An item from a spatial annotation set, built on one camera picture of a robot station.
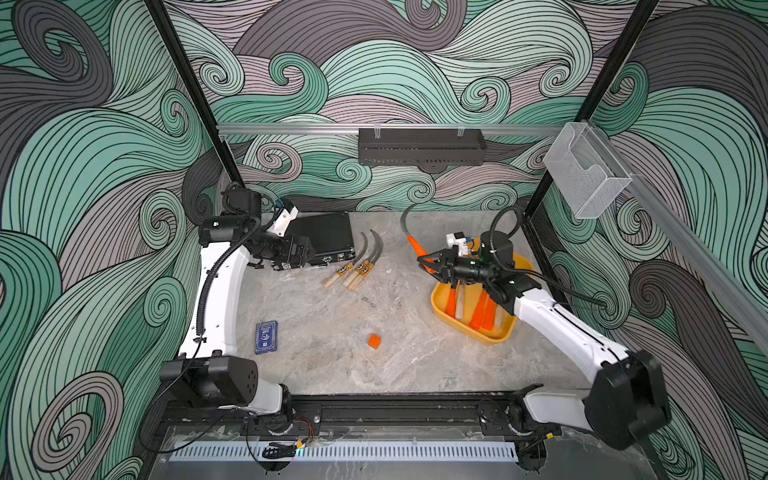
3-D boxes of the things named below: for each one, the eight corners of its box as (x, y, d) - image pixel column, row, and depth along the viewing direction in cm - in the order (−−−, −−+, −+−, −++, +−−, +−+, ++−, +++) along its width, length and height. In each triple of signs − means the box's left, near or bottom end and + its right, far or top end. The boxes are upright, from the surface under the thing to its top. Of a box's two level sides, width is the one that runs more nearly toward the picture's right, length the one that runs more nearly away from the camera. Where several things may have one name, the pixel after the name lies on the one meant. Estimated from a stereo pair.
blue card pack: (256, 355, 86) (254, 352, 84) (258, 326, 92) (255, 323, 90) (277, 350, 87) (275, 347, 85) (277, 322, 92) (275, 319, 91)
